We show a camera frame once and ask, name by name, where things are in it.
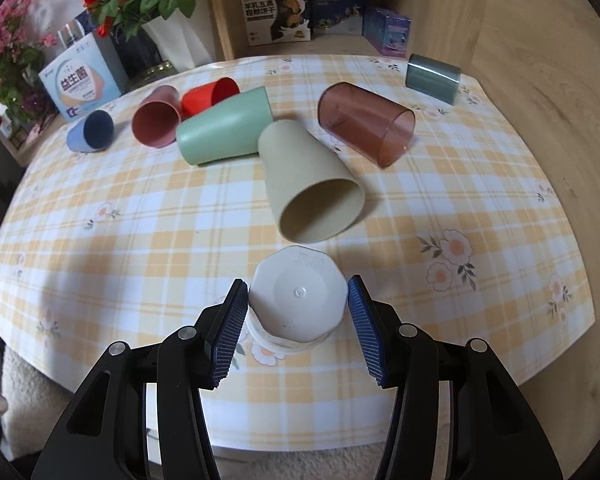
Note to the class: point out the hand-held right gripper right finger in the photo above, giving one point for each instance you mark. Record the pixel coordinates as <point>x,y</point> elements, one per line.
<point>364,330</point>

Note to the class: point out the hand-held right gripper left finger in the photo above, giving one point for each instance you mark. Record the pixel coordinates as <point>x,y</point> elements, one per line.
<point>228,332</point>

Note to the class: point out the white octagonal cup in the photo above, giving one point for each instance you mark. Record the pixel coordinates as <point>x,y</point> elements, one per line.
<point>296,305</point>

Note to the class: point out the beige cup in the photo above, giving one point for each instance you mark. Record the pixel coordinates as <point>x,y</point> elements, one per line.
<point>305,180</point>

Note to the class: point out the green cup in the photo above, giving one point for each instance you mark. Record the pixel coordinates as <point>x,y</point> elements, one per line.
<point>220,127</point>

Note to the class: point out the translucent brown cup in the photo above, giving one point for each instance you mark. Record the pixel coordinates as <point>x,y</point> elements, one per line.
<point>362,122</point>

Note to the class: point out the pink cup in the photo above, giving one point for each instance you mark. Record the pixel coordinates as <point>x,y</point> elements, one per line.
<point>155,120</point>

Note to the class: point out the red cup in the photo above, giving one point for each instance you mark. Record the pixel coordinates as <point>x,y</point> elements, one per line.
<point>207,96</point>

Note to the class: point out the blue cup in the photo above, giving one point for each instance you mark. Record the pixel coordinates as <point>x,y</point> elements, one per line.
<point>91,132</point>

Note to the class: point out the translucent grey-green cup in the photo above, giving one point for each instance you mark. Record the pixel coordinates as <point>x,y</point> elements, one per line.
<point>432,79</point>

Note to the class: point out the yellow plaid tablecloth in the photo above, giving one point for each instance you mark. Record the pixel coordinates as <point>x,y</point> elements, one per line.
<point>155,220</point>

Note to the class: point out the cream fluffy cushion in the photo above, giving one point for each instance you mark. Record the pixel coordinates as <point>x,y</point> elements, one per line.
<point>27,400</point>

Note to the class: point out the white and blue box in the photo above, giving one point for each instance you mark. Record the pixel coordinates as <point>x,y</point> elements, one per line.
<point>82,82</point>

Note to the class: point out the white flower vase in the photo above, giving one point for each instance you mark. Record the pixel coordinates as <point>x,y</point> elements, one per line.
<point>182,40</point>

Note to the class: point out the purple box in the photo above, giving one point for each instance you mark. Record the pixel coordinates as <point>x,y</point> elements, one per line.
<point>390,30</point>

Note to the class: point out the dark blue box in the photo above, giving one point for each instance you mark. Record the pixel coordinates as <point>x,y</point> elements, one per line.
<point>337,5</point>

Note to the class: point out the white and black snack box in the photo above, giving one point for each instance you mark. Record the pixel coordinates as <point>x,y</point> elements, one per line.
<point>275,7</point>

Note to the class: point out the pink flower plant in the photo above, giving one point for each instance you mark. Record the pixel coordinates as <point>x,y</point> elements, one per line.
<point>10,50</point>

